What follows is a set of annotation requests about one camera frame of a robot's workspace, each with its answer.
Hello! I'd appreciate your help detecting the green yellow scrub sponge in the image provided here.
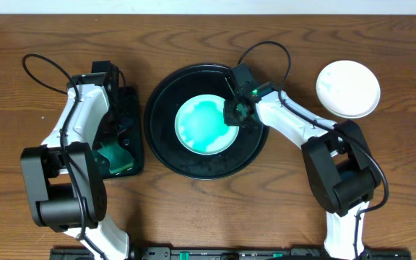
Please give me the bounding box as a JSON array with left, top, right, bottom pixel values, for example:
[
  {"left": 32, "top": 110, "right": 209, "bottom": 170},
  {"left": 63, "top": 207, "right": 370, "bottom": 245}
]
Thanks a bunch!
[{"left": 98, "top": 139, "right": 134, "bottom": 175}]

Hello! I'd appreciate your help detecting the pale green plate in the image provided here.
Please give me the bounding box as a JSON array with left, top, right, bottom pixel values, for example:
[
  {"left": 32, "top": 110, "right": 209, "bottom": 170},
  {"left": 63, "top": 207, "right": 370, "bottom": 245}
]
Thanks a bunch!
[{"left": 174, "top": 94, "right": 240, "bottom": 155}]

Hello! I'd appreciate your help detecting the white plate smeared green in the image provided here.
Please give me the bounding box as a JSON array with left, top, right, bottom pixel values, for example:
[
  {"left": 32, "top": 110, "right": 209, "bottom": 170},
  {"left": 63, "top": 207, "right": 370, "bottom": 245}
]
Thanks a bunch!
[{"left": 316, "top": 60, "right": 381, "bottom": 118}]

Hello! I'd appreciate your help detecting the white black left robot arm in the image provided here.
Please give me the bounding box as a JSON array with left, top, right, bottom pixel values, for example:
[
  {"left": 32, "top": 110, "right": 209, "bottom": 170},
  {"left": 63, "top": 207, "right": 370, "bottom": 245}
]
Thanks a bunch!
[{"left": 20, "top": 71, "right": 143, "bottom": 259}]

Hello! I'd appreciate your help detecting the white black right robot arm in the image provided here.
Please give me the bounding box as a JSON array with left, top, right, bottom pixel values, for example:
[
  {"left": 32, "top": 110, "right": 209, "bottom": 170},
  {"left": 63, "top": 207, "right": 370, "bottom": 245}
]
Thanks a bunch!
[{"left": 224, "top": 79, "right": 386, "bottom": 259}]

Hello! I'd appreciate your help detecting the dark green rectangular tray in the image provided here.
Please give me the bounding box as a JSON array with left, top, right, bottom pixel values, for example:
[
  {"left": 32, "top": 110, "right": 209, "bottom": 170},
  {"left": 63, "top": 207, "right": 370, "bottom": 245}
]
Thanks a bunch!
[{"left": 92, "top": 87, "right": 144, "bottom": 179}]

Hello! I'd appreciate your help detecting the round black tray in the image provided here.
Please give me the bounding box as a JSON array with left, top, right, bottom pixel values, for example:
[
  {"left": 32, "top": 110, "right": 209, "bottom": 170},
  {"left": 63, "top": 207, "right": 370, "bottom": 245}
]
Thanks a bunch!
[{"left": 144, "top": 64, "right": 269, "bottom": 180}]

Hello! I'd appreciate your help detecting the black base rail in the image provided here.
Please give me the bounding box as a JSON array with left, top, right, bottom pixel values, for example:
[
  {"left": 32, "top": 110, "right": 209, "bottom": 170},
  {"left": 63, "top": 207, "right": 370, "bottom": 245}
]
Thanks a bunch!
[{"left": 48, "top": 245, "right": 412, "bottom": 260}]

